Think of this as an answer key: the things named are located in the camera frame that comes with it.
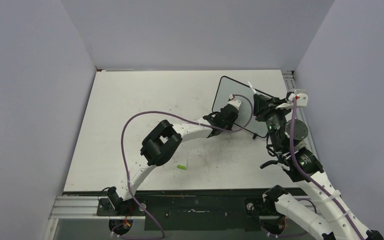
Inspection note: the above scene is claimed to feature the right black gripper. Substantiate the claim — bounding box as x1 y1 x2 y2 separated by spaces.
253 94 293 153

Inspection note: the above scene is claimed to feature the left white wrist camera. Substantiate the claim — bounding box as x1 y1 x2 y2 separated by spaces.
227 95 242 111

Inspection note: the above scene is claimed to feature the white whiteboard marker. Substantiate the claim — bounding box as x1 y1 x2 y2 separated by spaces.
247 81 257 94

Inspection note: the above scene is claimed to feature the aluminium front frame rail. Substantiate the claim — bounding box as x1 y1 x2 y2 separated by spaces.
50 190 317 239

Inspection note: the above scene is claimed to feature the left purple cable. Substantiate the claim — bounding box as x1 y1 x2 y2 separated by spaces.
111 94 255 240

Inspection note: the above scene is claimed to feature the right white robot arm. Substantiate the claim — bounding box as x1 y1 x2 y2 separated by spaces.
253 93 384 240

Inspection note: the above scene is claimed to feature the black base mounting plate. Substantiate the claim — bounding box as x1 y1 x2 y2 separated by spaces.
96 188 307 232

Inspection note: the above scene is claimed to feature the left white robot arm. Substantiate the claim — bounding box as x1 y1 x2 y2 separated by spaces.
107 100 241 216

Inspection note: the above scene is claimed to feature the black framed small whiteboard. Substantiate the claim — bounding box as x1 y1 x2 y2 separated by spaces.
211 75 268 138

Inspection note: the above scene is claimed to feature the aluminium rail right side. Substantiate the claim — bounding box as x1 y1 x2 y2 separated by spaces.
281 70 319 159

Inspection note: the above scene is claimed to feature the green marker cap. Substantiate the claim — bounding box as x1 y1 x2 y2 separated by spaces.
176 164 188 171

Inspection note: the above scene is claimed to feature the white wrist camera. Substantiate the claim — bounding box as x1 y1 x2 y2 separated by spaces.
227 95 242 111
275 89 309 110

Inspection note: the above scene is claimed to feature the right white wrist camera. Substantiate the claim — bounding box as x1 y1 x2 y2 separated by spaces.
275 89 309 110

